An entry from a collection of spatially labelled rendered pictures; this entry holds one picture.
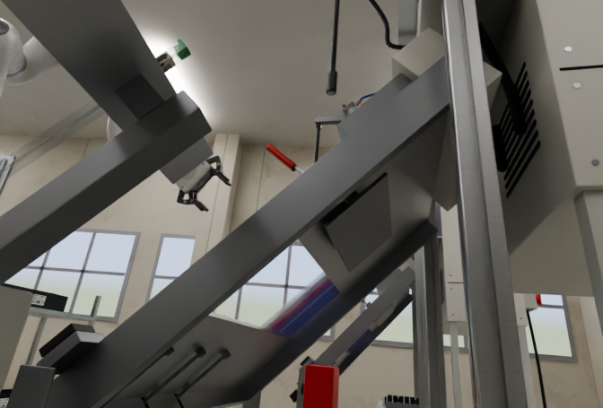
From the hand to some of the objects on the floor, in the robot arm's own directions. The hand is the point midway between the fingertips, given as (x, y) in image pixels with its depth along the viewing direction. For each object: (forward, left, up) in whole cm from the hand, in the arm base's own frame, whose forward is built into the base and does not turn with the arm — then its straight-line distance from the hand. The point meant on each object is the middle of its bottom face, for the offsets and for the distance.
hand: (214, 195), depth 107 cm
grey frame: (+31, -14, -118) cm, 122 cm away
